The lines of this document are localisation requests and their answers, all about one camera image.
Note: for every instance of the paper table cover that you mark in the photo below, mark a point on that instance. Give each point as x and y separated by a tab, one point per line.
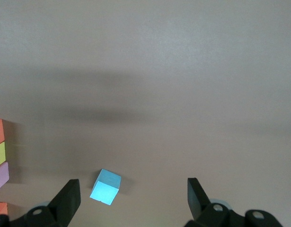
145	59

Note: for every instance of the pink foam cube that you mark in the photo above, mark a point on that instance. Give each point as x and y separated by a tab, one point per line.
0	176

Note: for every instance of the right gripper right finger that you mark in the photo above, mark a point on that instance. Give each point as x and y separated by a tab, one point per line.
216	217

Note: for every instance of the light blue foam cube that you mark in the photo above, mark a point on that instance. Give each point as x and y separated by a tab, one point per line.
105	189

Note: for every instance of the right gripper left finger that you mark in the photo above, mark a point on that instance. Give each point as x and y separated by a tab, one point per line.
48	215

